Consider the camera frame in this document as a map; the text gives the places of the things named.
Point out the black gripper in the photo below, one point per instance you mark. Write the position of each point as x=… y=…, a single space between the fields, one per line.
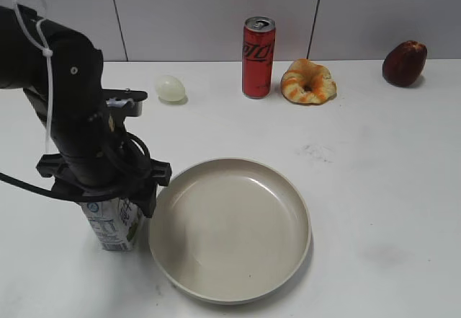
x=140 y=191

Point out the beige round plate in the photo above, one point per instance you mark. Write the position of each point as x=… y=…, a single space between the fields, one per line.
x=230 y=231

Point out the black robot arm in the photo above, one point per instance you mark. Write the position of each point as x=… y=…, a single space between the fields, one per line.
x=59 y=70

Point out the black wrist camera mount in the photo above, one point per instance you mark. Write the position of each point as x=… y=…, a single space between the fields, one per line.
x=123 y=103

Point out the dark red apple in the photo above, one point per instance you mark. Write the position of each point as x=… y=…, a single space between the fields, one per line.
x=405 y=63

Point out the white milk carton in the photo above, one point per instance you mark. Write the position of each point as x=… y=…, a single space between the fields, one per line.
x=115 y=222

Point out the white egg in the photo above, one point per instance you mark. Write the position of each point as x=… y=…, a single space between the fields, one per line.
x=170 y=89

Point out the red cola can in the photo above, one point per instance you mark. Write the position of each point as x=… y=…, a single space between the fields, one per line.
x=259 y=34

